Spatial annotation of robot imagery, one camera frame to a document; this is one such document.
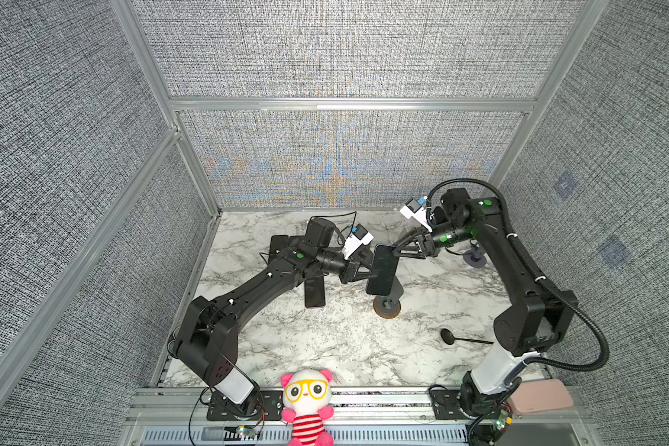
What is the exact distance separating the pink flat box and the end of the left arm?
499 millimetres

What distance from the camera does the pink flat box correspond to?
73cm

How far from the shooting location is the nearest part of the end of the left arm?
26.6 inches
